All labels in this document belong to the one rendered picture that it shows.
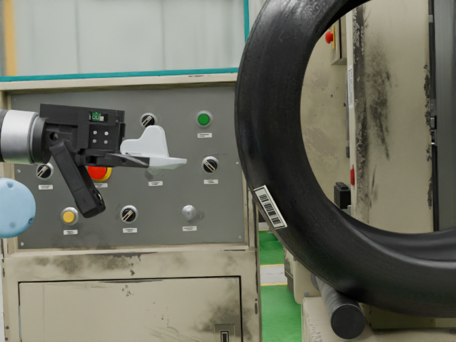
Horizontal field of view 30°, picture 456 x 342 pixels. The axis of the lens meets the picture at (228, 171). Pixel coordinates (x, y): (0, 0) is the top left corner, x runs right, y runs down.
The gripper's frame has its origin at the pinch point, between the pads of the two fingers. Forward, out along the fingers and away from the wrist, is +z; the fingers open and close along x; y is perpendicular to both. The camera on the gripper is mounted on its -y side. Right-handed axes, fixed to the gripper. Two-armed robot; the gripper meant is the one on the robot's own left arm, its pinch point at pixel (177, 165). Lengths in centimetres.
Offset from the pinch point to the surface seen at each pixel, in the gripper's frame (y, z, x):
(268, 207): -3.9, 13.3, -9.4
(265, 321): -109, 22, 378
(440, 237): -8.5, 41.1, 15.4
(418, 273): -10.3, 33.0, -11.4
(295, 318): -107, 39, 383
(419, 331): -25, 41, 22
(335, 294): -15.7, 23.7, -2.4
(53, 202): -14, -33, 63
